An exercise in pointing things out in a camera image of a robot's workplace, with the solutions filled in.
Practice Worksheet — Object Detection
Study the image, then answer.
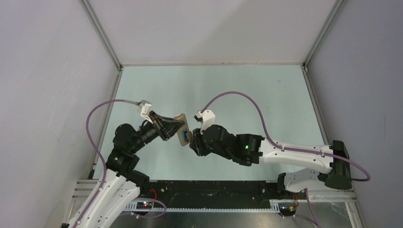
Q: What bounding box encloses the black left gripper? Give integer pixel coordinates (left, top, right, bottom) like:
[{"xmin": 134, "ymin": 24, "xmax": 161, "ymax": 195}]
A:
[{"xmin": 130, "ymin": 110, "xmax": 185, "ymax": 153}]

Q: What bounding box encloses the beige remote control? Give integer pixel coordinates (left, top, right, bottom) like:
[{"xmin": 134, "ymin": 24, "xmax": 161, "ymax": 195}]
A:
[{"xmin": 174, "ymin": 114, "xmax": 193, "ymax": 147}]

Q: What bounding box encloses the blue battery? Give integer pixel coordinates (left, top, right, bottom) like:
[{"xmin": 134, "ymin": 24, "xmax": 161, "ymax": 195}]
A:
[{"xmin": 182, "ymin": 131, "xmax": 189, "ymax": 142}]

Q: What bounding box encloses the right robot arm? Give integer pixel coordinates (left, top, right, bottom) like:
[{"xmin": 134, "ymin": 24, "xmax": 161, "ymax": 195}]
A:
[{"xmin": 190, "ymin": 124, "xmax": 352, "ymax": 199}]

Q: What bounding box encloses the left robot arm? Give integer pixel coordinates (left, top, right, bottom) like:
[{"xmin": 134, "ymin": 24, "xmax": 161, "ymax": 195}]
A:
[{"xmin": 61, "ymin": 111, "xmax": 189, "ymax": 228}]

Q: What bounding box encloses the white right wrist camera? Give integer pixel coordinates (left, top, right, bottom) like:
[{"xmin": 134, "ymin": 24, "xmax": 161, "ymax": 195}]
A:
[{"xmin": 194, "ymin": 109, "xmax": 216, "ymax": 134}]

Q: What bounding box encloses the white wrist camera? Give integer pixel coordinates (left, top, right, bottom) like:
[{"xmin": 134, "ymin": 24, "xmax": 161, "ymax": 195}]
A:
[
  {"xmin": 137, "ymin": 100, "xmax": 152, "ymax": 122},
  {"xmin": 194, "ymin": 109, "xmax": 216, "ymax": 134}
]

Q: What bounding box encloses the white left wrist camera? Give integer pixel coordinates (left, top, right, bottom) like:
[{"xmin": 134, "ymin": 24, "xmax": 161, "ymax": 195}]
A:
[{"xmin": 137, "ymin": 100, "xmax": 152, "ymax": 122}]

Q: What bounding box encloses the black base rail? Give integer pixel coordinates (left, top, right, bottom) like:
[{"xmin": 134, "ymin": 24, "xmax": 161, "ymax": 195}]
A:
[{"xmin": 139, "ymin": 180, "xmax": 306, "ymax": 210}]

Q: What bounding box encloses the white slotted cable duct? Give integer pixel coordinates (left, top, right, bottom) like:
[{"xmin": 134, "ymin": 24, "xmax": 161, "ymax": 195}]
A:
[{"xmin": 123, "ymin": 201, "xmax": 281, "ymax": 213}]

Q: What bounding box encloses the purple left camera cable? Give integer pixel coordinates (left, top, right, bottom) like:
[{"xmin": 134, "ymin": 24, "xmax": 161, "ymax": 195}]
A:
[{"xmin": 72, "ymin": 99, "xmax": 141, "ymax": 228}]

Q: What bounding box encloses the purple camera cable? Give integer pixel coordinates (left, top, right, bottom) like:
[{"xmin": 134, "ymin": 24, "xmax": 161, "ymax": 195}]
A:
[
  {"xmin": 72, "ymin": 99, "xmax": 141, "ymax": 228},
  {"xmin": 201, "ymin": 91, "xmax": 372, "ymax": 182}
]

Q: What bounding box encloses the left aluminium frame post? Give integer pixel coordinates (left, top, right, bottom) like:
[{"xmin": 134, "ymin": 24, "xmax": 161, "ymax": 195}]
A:
[{"xmin": 79, "ymin": 0, "xmax": 123, "ymax": 71}]

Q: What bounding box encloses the aluminium frame post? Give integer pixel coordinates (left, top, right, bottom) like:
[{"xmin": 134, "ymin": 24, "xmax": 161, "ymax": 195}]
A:
[
  {"xmin": 79, "ymin": 0, "xmax": 123, "ymax": 71},
  {"xmin": 303, "ymin": 0, "xmax": 347, "ymax": 69}
]

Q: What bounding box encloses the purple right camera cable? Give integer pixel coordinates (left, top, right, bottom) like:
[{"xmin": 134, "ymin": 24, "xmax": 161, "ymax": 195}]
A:
[{"xmin": 201, "ymin": 91, "xmax": 372, "ymax": 182}]

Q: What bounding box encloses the right aluminium frame post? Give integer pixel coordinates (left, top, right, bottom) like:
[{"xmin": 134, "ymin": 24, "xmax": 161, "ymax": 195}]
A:
[{"xmin": 303, "ymin": 0, "xmax": 347, "ymax": 69}]

